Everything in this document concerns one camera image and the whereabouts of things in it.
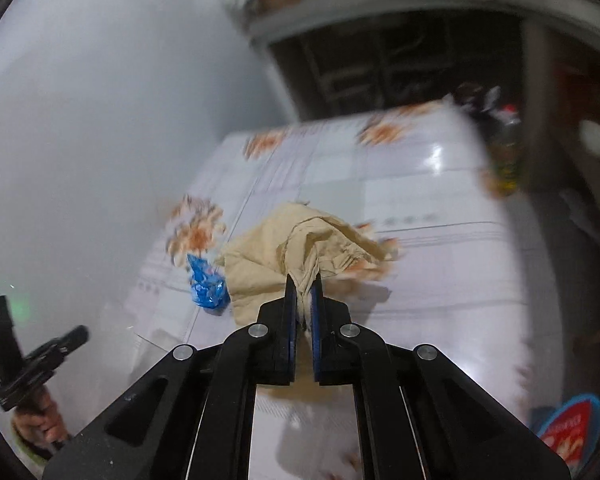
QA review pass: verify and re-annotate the dark ceramic jar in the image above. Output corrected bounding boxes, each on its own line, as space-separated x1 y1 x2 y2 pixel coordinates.
452 82 501 116

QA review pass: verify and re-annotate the cooking oil bottle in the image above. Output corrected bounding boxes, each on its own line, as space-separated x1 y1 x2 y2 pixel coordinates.
485 105 523 198

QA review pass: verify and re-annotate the blue crumpled wrapper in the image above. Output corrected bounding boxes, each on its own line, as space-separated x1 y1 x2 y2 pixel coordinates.
186 254 231 316

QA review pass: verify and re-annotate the white bowl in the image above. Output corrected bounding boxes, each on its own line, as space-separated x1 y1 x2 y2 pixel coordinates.
580 117 600 158

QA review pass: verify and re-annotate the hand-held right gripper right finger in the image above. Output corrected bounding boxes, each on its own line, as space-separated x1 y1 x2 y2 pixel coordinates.
310 272 571 480

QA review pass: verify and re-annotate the person's left hand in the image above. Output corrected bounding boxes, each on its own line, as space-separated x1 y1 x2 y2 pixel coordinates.
10 390 71 461

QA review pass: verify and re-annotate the floral tablecloth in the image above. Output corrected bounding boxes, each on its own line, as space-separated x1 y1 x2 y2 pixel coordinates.
125 102 536 480

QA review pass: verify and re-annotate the beige cloth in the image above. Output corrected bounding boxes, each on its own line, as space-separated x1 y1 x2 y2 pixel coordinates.
215 202 400 403

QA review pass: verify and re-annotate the red snack bag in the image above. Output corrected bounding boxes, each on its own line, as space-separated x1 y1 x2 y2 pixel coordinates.
535 394 600 473

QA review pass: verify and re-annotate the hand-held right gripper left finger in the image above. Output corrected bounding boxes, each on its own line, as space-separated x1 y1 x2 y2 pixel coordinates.
42 275 301 480

